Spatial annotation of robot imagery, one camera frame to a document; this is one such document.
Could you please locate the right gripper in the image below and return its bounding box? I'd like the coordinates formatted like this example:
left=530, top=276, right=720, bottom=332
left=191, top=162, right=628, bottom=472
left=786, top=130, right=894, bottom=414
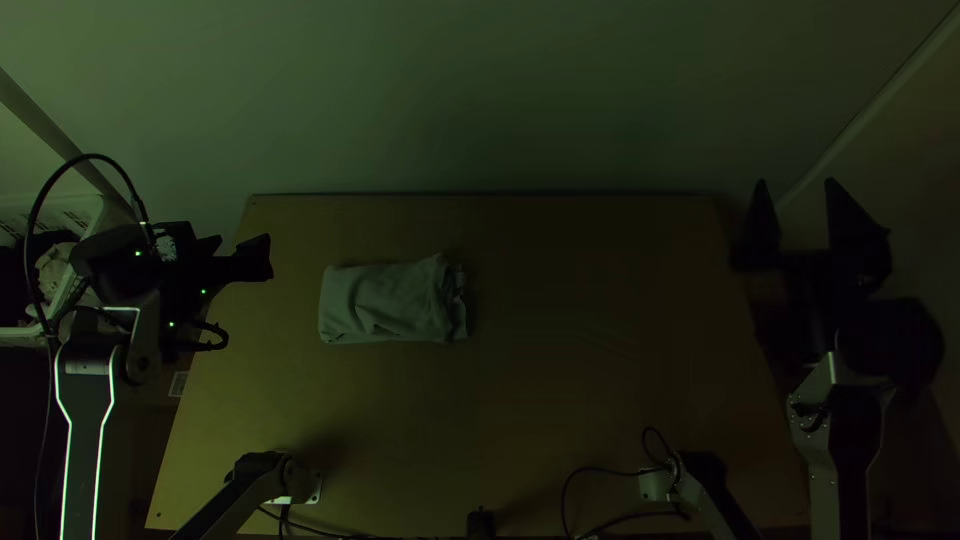
left=731, top=176, right=895, bottom=303

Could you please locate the grey t-shirt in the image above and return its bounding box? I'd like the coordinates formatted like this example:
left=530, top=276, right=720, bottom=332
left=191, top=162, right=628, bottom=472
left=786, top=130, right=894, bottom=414
left=317, top=252, right=472, bottom=347

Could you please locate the heap of clothes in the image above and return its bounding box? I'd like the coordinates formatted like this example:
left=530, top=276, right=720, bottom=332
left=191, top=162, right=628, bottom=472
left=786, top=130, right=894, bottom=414
left=0, top=230, right=85, bottom=331

